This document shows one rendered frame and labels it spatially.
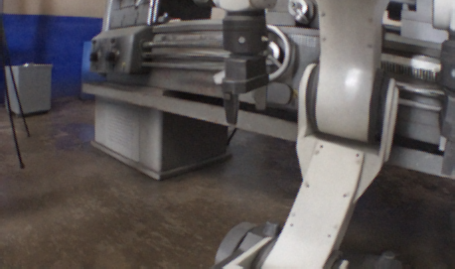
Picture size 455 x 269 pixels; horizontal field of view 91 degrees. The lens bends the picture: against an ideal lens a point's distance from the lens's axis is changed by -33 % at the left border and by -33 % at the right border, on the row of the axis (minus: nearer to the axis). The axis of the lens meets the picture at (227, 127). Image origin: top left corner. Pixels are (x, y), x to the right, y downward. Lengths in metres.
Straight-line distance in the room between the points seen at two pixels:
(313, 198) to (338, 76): 0.21
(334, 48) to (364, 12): 0.09
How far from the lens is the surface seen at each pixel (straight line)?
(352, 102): 0.51
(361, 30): 0.51
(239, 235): 0.87
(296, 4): 1.00
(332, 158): 0.56
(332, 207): 0.53
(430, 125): 1.17
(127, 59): 1.70
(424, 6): 1.33
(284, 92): 1.08
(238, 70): 0.60
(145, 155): 1.77
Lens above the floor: 0.65
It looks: 12 degrees down
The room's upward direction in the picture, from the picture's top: 5 degrees clockwise
